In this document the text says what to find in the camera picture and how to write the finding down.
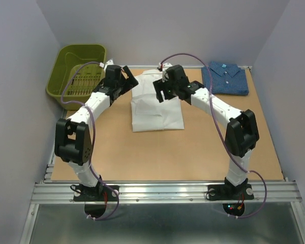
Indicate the white long sleeve shirt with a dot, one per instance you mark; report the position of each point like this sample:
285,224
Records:
148,114

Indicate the folded blue checked shirt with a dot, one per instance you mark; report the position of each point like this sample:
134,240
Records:
227,79

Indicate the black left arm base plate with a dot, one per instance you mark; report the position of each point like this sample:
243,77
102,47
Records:
92,194

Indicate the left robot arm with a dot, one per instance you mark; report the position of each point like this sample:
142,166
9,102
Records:
75,135

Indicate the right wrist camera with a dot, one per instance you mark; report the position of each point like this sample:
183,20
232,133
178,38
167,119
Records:
162,67

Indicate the aluminium mounting rail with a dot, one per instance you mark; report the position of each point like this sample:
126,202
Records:
161,192

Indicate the green plastic laundry basket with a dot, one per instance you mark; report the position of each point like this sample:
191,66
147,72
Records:
76,73

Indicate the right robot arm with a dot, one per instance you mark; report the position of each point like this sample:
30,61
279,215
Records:
241,127

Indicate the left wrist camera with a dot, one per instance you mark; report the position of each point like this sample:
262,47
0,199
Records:
108,63

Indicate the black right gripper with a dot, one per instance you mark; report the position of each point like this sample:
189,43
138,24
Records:
159,86

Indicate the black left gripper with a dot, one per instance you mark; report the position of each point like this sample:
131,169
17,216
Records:
129,83

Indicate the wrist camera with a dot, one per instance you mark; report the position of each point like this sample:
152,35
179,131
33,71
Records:
108,63
162,67

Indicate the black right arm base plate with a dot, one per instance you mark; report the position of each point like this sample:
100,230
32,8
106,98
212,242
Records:
224,192

